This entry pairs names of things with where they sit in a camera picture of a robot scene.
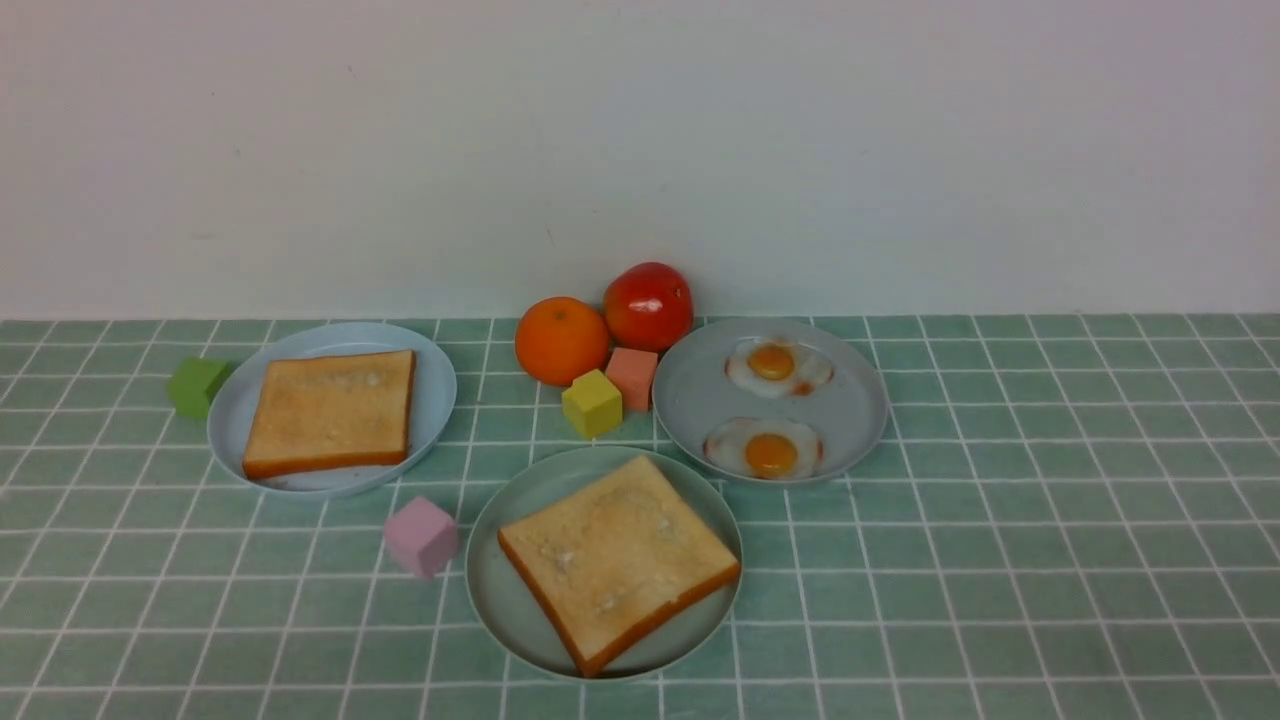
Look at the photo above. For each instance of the front fried egg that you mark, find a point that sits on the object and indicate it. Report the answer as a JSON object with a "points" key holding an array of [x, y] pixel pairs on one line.
{"points": [[765, 448]]}

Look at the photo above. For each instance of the back fried egg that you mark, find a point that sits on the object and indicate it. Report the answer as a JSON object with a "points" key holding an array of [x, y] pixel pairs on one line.
{"points": [[772, 368]]}

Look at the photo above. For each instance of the green empty centre plate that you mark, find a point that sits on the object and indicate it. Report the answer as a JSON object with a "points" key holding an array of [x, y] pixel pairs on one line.
{"points": [[495, 590]]}

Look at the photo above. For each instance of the grey egg plate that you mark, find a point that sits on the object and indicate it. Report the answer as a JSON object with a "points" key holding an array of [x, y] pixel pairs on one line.
{"points": [[691, 395]]}

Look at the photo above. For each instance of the red tomato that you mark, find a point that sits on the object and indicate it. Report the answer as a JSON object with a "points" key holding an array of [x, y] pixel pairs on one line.
{"points": [[649, 307]]}

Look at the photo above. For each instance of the light blue bread plate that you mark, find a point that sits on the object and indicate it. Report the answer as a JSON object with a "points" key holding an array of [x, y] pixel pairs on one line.
{"points": [[434, 392]]}

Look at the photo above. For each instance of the orange fruit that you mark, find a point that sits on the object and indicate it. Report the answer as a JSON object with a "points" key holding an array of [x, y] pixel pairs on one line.
{"points": [[559, 339]]}

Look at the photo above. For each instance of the toast slice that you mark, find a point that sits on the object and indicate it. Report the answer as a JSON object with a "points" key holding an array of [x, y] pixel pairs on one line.
{"points": [[615, 555], [331, 412]]}

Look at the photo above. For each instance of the fried egg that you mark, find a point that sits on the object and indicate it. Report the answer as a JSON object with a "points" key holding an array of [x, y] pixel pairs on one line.
{"points": [[772, 368], [765, 448]]}

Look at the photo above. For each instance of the salmon cube block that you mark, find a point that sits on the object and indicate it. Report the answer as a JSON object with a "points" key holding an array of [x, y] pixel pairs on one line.
{"points": [[632, 372]]}

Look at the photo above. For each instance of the pink cube block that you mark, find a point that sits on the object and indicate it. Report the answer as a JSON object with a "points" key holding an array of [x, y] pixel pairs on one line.
{"points": [[422, 538]]}

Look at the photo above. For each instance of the yellow cube block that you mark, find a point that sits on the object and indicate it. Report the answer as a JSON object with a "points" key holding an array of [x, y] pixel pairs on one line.
{"points": [[593, 405]]}

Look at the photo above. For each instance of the green cube block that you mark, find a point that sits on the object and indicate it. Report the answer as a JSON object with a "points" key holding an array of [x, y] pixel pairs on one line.
{"points": [[193, 386]]}

